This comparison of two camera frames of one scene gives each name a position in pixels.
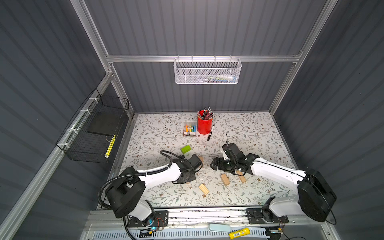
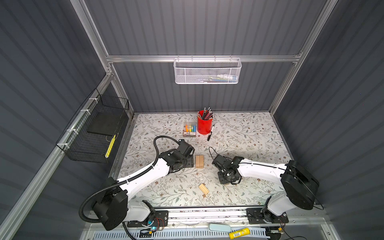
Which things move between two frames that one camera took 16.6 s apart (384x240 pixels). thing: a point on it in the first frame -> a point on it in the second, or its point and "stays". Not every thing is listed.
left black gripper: (192, 178) -> (190, 161)
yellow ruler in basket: (110, 146) stays
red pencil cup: (205, 121) stays
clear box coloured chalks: (189, 129) stays
